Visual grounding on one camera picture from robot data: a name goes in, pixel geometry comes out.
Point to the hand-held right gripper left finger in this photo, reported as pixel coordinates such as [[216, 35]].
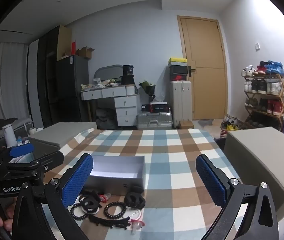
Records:
[[78, 180]]

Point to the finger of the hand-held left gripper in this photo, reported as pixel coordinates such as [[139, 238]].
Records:
[[22, 150], [47, 160]]

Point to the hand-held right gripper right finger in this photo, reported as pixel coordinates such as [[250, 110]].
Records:
[[210, 182]]

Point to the grey cardboard box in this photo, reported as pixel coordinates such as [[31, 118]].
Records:
[[122, 186]]

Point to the white cylinder bottle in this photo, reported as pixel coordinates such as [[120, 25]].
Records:
[[9, 136]]

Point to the grey storage box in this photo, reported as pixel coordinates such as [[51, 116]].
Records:
[[64, 132], [256, 155]]

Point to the pile of shoes on floor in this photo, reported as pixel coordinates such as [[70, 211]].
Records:
[[229, 126]]

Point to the small brown cardboard box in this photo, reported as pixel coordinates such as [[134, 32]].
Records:
[[186, 125]]

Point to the dark bag under desk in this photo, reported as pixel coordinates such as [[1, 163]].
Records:
[[105, 118]]

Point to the white curtain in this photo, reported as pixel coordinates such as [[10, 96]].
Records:
[[12, 80]]

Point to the black fridge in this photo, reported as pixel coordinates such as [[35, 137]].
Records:
[[70, 87]]

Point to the dark wardrobe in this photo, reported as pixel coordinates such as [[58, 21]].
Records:
[[49, 75]]

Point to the silver suitcase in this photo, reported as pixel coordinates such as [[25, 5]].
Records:
[[154, 121]]

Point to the white upright suitcase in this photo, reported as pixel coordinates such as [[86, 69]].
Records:
[[180, 102]]

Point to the white desk with drawers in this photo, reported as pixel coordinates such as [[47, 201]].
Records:
[[125, 105]]

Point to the black box with red stripe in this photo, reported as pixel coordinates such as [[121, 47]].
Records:
[[160, 108]]

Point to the clutter on desk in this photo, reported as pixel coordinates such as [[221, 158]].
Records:
[[99, 84]]

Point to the clear plastic bag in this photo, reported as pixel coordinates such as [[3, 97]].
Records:
[[162, 97]]

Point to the small black box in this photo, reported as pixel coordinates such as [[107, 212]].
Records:
[[145, 108]]

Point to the grey arched mirror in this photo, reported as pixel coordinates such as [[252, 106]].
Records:
[[107, 71]]

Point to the rows of shoes on rack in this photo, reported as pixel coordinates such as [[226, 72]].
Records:
[[264, 86]]

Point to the red and black shoe box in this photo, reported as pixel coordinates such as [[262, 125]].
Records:
[[178, 77]]

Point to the wooden shoe rack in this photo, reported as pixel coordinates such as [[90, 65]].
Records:
[[283, 97]]

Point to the dark wrapped bouquet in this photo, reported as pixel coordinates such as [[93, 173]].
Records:
[[148, 87]]

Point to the open cardboard box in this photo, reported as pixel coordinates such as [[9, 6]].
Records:
[[85, 53]]

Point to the black bag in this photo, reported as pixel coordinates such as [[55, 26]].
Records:
[[127, 75]]

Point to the yellow-lidded shoe box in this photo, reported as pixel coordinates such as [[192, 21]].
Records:
[[177, 61]]

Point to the wooden door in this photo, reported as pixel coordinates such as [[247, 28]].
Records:
[[206, 55]]

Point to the white light switch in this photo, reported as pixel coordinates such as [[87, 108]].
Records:
[[257, 46]]

